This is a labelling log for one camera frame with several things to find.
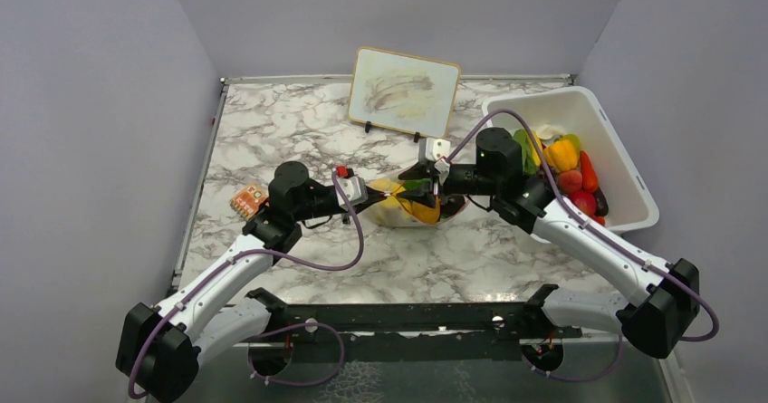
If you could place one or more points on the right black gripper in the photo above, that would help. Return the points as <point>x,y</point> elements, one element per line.
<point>425,197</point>

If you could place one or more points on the orange mango fruit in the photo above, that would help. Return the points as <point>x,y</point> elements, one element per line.
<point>425,214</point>

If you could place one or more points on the green lettuce head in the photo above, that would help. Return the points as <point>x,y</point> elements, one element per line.
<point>423,185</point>

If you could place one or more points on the clear zip top bag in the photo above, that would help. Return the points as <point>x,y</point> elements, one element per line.
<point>414,172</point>

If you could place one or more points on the dark round mushroom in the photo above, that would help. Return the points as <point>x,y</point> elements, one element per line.
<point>451,206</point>

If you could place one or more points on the yellow banana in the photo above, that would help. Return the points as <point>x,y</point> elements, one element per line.
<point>388,212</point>
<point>534,144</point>

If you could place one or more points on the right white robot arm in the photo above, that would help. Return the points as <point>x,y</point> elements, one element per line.
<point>657,300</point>

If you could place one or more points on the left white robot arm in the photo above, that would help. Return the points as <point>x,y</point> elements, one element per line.
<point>162,346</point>

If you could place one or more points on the green leaf vegetable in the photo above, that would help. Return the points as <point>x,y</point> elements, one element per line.
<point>530,159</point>

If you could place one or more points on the orange snack packet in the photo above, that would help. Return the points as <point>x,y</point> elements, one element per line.
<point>247,202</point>

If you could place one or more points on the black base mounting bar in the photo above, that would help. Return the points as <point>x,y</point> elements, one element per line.
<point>396,332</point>

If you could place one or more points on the white garlic bulb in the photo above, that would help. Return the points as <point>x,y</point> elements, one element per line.
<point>548,132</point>

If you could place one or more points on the yellow bell pepper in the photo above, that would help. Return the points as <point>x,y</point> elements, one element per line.
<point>562,155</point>

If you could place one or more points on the pink peach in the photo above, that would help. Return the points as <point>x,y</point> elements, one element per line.
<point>570,181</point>

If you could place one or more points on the red apple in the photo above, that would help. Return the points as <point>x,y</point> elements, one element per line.
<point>584,201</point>

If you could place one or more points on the red chili pepper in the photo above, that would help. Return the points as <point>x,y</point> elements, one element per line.
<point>590,180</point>

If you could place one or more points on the dark eggplant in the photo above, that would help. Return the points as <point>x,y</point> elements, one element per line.
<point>602,206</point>

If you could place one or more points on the white plastic bin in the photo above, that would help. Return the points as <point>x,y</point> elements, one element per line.
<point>578,111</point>

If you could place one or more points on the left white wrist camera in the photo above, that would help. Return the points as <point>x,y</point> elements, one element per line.
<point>350,189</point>

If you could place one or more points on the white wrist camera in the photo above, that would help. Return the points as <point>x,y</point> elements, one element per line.
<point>432,157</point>
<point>350,189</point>

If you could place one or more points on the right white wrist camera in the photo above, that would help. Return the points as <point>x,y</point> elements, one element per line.
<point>432,157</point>

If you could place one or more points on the small whiteboard with wood frame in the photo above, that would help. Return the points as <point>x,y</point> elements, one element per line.
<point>402,92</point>

